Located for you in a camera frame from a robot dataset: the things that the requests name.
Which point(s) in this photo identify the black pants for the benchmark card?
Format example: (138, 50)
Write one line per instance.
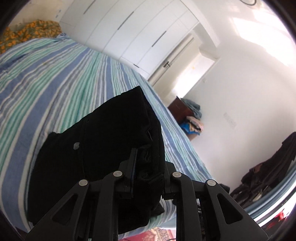
(94, 147)

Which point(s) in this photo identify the orange floral green blanket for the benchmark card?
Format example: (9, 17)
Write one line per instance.
(34, 30)

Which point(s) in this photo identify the white door with handle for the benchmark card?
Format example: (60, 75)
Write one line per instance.
(170, 59)

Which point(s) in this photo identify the striped blue green bedsheet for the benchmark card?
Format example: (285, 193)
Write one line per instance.
(49, 84)

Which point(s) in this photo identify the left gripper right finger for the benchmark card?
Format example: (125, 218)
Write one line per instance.
(205, 211)

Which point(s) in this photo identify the pile of clothes on cabinet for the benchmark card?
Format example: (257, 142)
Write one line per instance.
(192, 124)

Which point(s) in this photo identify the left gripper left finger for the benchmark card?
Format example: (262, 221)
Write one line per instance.
(89, 211)

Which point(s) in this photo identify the brown wooden cabinet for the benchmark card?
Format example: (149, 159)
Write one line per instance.
(179, 110)

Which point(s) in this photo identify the dark clothes pile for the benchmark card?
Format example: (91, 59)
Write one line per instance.
(265, 176)

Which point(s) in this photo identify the white wardrobe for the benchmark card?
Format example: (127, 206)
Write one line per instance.
(140, 34)

